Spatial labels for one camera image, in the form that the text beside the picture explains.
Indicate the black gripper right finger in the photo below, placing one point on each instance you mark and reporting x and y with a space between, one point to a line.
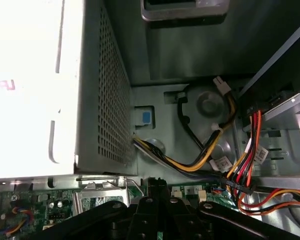
180 220

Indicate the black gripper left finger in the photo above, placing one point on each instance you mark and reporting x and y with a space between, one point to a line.
140 220

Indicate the metal CPU socket cover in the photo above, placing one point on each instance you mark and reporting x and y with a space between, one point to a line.
102 191

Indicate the small blue clip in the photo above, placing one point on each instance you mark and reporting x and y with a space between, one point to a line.
146 118

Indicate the green motherboard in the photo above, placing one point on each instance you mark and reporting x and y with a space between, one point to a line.
40 197

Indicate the metal disk bay cage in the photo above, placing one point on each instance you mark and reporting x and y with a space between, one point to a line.
285 120

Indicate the grey power supply unit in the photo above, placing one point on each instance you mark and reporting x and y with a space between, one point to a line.
40 100

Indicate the open black PC case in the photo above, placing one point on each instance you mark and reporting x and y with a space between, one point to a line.
190 50

